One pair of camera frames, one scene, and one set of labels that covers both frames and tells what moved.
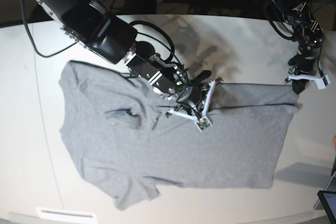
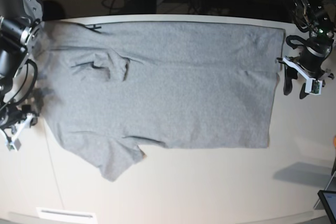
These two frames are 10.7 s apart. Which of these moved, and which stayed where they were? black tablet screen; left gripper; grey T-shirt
Moved: grey T-shirt; left gripper
Stayed: black tablet screen
